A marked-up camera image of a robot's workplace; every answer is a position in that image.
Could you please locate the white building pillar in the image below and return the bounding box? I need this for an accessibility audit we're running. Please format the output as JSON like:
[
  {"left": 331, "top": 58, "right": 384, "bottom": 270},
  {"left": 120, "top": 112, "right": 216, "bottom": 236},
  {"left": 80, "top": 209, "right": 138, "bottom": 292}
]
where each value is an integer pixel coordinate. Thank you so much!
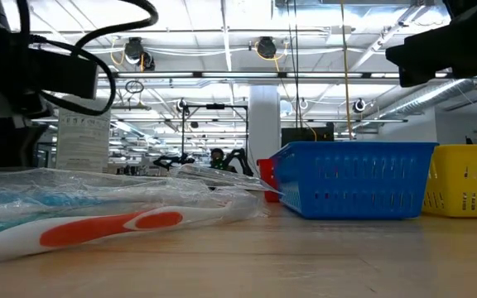
[{"left": 248, "top": 84, "right": 282, "bottom": 165}]

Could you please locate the clear plastic wrapper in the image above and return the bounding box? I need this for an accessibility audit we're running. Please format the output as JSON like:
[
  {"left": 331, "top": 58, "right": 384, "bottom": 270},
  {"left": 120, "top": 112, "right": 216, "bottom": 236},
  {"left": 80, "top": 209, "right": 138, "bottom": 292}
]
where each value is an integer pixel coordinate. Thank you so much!
[{"left": 171, "top": 163, "right": 283, "bottom": 194}]

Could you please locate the white wipes canister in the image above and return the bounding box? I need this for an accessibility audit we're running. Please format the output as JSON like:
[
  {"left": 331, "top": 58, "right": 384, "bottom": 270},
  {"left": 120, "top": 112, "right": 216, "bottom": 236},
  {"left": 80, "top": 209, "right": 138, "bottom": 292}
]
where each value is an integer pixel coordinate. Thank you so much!
[{"left": 55, "top": 95, "right": 112, "bottom": 173}]

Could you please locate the black metal frame rig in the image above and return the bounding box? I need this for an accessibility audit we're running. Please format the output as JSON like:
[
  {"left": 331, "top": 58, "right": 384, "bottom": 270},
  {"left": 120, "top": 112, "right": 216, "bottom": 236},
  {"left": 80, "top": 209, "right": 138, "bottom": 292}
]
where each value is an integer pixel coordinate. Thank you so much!
[{"left": 180, "top": 103, "right": 250, "bottom": 161}]

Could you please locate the black monitor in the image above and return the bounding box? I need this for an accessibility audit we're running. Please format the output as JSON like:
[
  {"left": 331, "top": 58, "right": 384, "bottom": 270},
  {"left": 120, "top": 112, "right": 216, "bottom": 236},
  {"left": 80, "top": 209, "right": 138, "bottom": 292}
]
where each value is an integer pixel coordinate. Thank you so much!
[{"left": 281, "top": 126, "right": 335, "bottom": 145}]

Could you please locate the orange white wrapped toothbrush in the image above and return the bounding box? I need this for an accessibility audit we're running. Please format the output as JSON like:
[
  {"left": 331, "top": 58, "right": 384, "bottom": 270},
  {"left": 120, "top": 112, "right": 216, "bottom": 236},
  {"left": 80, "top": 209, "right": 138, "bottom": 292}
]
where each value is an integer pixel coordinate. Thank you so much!
[{"left": 0, "top": 200, "right": 261, "bottom": 257}]

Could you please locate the yellow plastic basket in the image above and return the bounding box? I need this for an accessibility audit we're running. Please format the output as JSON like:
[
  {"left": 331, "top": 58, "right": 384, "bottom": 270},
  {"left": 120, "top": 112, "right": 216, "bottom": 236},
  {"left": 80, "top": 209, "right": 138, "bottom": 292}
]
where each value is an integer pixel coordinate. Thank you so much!
[{"left": 422, "top": 144, "right": 477, "bottom": 219}]

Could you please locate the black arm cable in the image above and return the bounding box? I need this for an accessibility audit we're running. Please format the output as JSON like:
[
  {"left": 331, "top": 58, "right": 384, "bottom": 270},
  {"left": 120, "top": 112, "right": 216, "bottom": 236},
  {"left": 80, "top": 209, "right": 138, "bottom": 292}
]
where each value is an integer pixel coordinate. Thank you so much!
[{"left": 14, "top": 0, "right": 160, "bottom": 118}]

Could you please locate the yellow hanging cable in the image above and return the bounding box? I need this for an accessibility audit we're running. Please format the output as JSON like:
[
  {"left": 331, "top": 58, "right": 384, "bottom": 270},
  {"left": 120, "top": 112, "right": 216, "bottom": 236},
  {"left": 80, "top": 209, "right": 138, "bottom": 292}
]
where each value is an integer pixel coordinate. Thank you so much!
[{"left": 340, "top": 0, "right": 354, "bottom": 142}]

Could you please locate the person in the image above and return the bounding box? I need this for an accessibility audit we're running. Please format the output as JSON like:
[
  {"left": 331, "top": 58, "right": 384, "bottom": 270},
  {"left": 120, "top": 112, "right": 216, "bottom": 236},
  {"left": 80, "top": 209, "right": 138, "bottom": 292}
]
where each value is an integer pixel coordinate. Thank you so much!
[{"left": 209, "top": 147, "right": 239, "bottom": 171}]

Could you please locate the red plastic basket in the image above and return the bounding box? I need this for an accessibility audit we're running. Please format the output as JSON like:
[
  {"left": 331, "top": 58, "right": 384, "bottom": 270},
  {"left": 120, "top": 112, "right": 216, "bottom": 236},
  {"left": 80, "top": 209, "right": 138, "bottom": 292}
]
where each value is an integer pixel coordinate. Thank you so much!
[{"left": 257, "top": 158, "right": 281, "bottom": 204}]

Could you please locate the blue plastic basket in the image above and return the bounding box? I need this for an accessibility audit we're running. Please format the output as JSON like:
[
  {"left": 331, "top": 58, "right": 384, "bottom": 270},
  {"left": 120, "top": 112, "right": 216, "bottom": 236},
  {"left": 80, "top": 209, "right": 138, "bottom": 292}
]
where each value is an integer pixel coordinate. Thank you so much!
[{"left": 269, "top": 141, "right": 439, "bottom": 219}]

